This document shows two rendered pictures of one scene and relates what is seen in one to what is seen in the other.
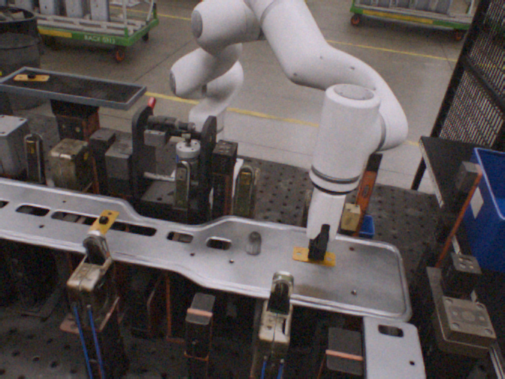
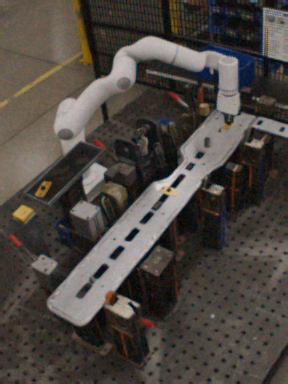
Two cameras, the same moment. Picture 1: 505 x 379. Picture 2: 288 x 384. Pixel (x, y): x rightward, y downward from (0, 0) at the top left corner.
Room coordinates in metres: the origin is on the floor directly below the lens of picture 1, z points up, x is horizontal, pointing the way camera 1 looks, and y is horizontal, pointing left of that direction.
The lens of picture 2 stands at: (-0.01, 1.63, 2.41)
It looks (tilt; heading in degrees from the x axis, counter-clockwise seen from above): 43 degrees down; 303
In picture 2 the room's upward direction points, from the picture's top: 8 degrees counter-clockwise
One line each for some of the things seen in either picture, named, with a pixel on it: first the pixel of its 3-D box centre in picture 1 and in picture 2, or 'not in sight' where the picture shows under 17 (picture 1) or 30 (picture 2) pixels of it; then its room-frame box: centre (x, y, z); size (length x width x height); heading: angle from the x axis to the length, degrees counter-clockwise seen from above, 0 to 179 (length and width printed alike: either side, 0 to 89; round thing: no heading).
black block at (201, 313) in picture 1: (201, 355); (234, 191); (0.52, 0.07, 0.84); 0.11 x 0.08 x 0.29; 174
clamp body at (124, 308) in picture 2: not in sight; (129, 331); (0.60, 0.92, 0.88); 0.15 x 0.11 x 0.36; 174
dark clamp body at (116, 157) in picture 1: (129, 207); (129, 199); (0.92, 0.33, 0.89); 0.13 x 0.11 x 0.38; 174
